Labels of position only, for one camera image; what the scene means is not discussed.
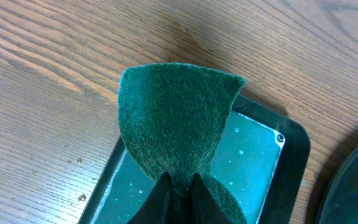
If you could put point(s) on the green scrubbing sponge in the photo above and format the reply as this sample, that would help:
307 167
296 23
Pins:
172 117

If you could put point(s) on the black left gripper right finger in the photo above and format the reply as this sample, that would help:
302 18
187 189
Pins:
204 209

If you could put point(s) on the black rectangular tray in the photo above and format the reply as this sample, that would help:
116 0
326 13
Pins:
261 160

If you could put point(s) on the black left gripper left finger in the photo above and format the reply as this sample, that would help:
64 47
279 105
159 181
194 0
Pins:
157 208

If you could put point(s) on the black round tray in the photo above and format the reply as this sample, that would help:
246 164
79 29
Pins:
340 202

